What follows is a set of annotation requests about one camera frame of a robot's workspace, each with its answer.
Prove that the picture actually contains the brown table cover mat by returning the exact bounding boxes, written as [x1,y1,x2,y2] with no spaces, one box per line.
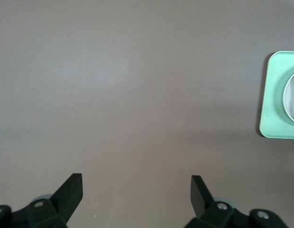
[0,0,294,228]

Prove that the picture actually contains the mint green rectangular tray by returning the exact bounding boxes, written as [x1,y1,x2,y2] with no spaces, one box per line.
[258,50,294,140]

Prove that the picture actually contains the round beige speckled plate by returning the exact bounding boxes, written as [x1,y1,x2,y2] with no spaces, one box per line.
[283,68,294,125]

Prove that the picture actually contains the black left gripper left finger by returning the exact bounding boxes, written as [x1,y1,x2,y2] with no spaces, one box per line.
[0,173,84,228]

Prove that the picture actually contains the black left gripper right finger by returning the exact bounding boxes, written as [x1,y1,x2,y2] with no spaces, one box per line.
[184,175,288,228]

